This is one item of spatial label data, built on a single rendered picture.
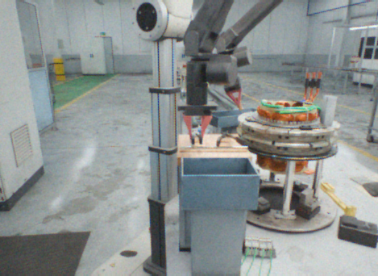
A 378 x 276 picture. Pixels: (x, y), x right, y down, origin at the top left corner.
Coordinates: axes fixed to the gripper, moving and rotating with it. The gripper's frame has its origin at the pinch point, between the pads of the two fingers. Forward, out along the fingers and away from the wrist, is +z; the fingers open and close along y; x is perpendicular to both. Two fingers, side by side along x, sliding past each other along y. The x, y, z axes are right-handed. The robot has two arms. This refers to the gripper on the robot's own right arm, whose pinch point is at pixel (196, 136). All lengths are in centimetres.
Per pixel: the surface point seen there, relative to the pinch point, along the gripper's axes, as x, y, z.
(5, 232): 115, -136, 109
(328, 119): 9.5, 41.4, -2.1
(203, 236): -17.3, 0.6, 19.1
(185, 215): -7.3, -3.2, 19.8
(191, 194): -18.7, -2.4, 7.4
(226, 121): 36.3, 15.2, 4.6
